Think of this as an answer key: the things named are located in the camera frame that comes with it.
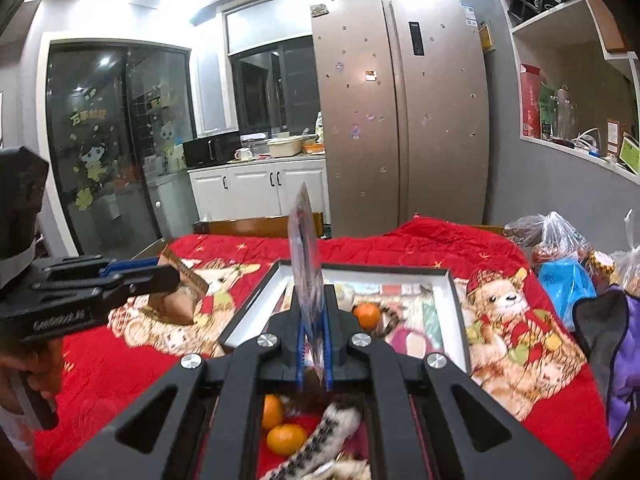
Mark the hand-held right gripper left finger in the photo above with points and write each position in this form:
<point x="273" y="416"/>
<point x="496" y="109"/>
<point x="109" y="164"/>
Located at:
<point x="302" y="360"/>

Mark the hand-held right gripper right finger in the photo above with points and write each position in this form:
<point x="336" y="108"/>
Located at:
<point x="328" y="360"/>

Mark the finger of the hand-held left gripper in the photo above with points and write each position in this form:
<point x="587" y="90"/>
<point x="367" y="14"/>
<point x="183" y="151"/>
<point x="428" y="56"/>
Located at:
<point x="130" y="266"/>
<point x="150" y="280"/>

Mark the orange mandarin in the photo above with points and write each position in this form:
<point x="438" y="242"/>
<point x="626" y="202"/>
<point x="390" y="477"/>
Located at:
<point x="367" y="316"/>
<point x="286" y="439"/>
<point x="272" y="410"/>

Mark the black framed white tray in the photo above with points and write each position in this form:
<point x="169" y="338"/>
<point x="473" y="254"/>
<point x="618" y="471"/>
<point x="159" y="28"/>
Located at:
<point x="260" y="305"/>

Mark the shiny foil packet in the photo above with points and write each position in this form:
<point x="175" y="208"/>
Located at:
<point x="305" y="240"/>

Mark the person's left hand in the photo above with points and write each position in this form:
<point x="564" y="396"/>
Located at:
<point x="45" y="365"/>

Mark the kraft paper bag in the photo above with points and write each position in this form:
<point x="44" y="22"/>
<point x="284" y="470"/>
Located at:
<point x="175" y="295"/>

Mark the black white scrunchie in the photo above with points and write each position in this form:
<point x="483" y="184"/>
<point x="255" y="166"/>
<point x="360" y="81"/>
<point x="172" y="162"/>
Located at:
<point x="335" y="425"/>

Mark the red printed blanket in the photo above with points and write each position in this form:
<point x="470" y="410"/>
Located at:
<point x="125" y="375"/>

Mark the glass sliding door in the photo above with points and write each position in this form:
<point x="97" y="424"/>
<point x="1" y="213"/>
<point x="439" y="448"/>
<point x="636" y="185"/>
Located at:
<point x="115" y="150"/>

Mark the wooden chair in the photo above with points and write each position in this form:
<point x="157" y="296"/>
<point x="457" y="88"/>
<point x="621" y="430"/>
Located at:
<point x="250" y="225"/>

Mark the black microwave oven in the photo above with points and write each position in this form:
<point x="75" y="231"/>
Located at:
<point x="210" y="150"/>

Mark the white kitchen cabinet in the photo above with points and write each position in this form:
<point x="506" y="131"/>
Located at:
<point x="260" y="190"/>

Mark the white mug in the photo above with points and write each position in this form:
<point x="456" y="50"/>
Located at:
<point x="243" y="154"/>

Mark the cream cooking pot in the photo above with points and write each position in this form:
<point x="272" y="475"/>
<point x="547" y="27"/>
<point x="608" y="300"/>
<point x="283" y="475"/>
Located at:
<point x="285" y="146"/>

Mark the dark kitchen window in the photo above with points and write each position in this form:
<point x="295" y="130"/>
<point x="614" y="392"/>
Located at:
<point x="275" y="90"/>

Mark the white plastic bag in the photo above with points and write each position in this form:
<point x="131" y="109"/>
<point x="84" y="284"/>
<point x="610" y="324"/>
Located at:
<point x="319" y="127"/>

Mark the blue plastic bag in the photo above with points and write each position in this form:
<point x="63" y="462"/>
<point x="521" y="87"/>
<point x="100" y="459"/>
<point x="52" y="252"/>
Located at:
<point x="567" y="290"/>

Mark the clear plastic bag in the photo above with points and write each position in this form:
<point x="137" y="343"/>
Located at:
<point x="545" y="235"/>
<point x="627" y="260"/>

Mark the silver double door refrigerator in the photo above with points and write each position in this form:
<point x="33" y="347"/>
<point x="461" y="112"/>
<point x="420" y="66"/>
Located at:
<point x="400" y="120"/>

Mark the purple black jacket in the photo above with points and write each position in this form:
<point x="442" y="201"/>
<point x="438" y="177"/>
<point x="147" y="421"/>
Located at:
<point x="605" y="340"/>

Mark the gold jar lid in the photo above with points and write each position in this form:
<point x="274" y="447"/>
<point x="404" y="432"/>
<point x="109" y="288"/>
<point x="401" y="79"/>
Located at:
<point x="601" y="261"/>

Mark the red gift box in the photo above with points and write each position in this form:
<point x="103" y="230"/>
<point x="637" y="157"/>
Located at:
<point x="531" y="102"/>

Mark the green box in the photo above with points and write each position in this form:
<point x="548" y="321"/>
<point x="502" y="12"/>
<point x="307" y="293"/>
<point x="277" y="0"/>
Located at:
<point x="629" y="155"/>

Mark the white wall shelf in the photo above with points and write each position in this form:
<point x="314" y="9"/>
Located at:
<point x="565" y="25"/>

